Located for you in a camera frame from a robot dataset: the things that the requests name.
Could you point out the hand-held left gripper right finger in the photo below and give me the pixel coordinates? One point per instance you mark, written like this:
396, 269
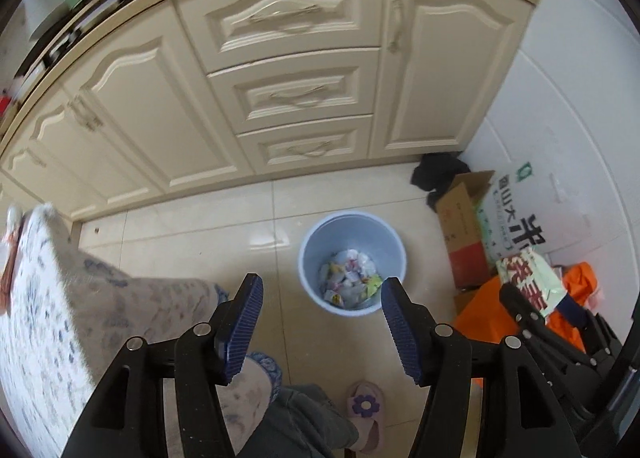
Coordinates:
400, 333

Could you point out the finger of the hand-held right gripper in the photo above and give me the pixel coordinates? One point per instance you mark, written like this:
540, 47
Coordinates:
575, 315
545, 338

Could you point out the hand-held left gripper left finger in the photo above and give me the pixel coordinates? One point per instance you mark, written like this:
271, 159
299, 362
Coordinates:
245, 325

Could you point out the pale green red-print packet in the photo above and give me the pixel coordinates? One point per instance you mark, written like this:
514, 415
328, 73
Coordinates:
532, 278

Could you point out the pile of snack wrappers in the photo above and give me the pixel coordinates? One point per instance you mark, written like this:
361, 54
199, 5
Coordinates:
350, 280

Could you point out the blue plastic trash bin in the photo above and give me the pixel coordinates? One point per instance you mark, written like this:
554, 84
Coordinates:
320, 238

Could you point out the orange plastic bag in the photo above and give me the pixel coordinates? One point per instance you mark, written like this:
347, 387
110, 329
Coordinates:
480, 320

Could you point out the flat brown cardboard box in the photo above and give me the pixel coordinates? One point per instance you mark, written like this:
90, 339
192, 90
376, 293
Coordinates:
465, 303

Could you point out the pink slipper with purple flower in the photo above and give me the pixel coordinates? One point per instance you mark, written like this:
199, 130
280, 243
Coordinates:
367, 408

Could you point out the person's grey trouser leg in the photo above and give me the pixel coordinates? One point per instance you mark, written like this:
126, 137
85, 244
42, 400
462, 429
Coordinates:
295, 423

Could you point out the tall brown cardboard box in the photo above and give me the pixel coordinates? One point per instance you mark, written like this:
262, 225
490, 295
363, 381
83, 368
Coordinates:
462, 233

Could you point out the white rice bag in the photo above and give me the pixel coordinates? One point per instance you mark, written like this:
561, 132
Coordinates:
520, 208

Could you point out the black cloth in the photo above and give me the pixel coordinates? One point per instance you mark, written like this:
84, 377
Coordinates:
437, 172

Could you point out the small cream cabinet drawer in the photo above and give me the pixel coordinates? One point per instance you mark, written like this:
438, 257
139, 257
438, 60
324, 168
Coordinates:
305, 145

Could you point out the floral tablecloth with blue trim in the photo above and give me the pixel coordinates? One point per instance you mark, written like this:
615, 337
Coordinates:
50, 313

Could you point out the cream kitchen cabinet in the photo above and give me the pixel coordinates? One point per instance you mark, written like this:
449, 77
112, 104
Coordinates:
200, 102

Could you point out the cream cabinet door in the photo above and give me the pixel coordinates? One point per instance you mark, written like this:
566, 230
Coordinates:
85, 157
155, 102
450, 62
40, 182

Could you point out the medium cream cabinet drawer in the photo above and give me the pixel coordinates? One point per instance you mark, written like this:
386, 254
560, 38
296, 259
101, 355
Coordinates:
295, 90

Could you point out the white oval object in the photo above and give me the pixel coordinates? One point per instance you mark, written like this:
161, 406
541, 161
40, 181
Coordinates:
12, 220

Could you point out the large cream cabinet drawer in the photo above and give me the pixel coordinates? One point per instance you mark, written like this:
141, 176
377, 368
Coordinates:
285, 12

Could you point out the red box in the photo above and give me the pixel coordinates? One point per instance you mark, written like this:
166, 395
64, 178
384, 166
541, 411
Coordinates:
5, 105

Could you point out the black gas stove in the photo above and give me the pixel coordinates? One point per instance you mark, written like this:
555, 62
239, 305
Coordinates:
75, 32

